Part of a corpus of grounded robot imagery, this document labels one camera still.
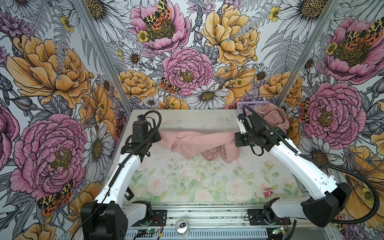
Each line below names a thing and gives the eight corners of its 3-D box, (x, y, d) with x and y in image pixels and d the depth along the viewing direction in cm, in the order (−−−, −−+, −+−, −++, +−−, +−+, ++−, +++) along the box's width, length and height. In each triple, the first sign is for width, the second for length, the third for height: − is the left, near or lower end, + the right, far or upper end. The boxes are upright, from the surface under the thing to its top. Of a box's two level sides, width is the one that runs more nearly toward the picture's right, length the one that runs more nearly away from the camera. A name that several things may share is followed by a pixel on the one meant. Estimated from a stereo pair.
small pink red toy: (264, 197, 82) (267, 194, 78) (262, 190, 84) (265, 187, 81) (270, 197, 82) (274, 194, 78) (268, 190, 84) (272, 187, 81)
